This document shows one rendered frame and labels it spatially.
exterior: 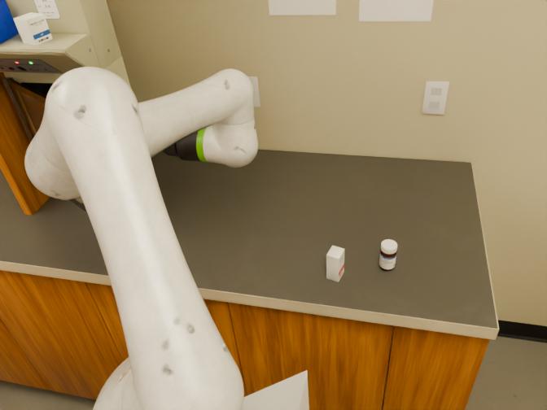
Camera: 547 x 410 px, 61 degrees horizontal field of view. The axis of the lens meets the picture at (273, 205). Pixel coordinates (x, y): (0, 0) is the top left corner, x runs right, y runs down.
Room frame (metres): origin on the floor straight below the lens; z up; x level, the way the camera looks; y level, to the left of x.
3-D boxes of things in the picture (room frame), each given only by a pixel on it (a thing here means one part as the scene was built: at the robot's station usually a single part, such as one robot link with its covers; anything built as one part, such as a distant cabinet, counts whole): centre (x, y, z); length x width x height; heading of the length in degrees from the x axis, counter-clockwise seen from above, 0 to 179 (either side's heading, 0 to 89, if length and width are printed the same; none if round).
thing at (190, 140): (1.03, 0.19, 1.28); 0.09 x 0.06 x 0.12; 163
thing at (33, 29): (1.20, 0.54, 1.54); 0.05 x 0.05 x 0.06; 57
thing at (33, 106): (1.19, 0.61, 1.19); 0.30 x 0.01 x 0.40; 46
